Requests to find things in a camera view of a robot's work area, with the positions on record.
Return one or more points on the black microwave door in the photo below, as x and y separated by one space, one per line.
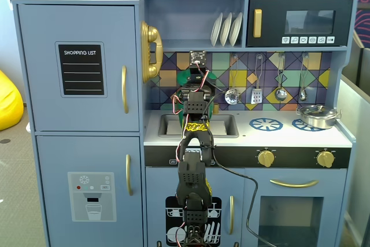
271 7

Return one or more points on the gold toy telephone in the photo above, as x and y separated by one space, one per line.
150 36

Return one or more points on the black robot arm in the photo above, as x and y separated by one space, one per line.
192 183

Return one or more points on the steel toy pot with lid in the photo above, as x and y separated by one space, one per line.
318 117

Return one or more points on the small camera circuit board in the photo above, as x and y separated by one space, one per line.
197 57

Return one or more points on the steel toy ladle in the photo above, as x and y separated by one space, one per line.
280 94

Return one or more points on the yellow beanbag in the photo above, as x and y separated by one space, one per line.
10 102

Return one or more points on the steel toy spatula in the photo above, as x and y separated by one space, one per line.
257 96

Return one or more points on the blue wooden toy kitchen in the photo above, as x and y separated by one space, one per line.
86 21

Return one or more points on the fridge door with shopping list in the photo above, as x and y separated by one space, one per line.
37 56

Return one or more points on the fridge door with ice dispenser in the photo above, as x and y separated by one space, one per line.
57 157

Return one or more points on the steel toy spoon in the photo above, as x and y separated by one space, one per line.
303 95

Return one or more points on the white toy plate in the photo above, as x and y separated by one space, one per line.
236 28
225 30
216 30

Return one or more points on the steel toy skimmer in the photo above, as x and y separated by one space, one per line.
232 96

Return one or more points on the oven door with window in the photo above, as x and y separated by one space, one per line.
254 200

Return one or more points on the gold stove knob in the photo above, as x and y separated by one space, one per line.
266 158
325 158

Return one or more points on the dishwasher door with dish print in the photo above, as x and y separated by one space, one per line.
228 183

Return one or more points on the light blue desk divider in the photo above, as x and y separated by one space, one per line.
354 143

